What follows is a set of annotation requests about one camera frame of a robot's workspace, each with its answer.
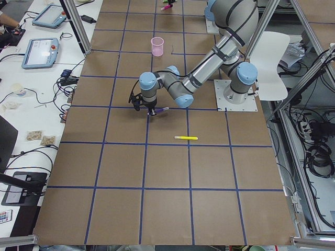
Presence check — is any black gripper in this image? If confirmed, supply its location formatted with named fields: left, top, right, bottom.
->
left=132, top=94, right=157, bottom=116

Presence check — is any purple pen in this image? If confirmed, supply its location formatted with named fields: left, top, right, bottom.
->
left=155, top=107, right=169, bottom=115

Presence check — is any pink pen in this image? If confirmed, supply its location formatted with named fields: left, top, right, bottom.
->
left=160, top=4, right=173, bottom=11

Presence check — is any pink mesh cup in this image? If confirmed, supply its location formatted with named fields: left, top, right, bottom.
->
left=150, top=37, right=164, bottom=56

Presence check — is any yellow pen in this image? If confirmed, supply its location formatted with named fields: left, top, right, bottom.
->
left=174, top=135, right=198, bottom=140

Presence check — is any black power adapter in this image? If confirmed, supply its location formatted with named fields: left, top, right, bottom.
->
left=81, top=15, right=96, bottom=24

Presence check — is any teach pendant near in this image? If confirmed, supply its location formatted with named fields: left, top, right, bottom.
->
left=21, top=38, right=59, bottom=70

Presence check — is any teach pendant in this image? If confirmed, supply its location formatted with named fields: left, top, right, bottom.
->
left=21, top=38, right=59, bottom=70
left=32, top=4, right=66, bottom=29

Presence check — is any teach pendant far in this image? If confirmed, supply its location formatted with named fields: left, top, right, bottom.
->
left=32, top=4, right=66, bottom=29

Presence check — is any white chair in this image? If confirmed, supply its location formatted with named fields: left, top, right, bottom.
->
left=250, top=31, right=290, bottom=101

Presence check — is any black laptop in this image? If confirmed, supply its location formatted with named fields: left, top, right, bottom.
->
left=0, top=116, right=18, bottom=173

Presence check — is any remote control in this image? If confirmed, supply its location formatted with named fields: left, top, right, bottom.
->
left=0, top=209, right=13, bottom=224

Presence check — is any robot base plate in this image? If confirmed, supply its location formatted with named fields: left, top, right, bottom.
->
left=214, top=79, right=258, bottom=112

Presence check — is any aluminium frame post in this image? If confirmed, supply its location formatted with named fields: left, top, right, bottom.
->
left=59, top=0, right=92, bottom=55

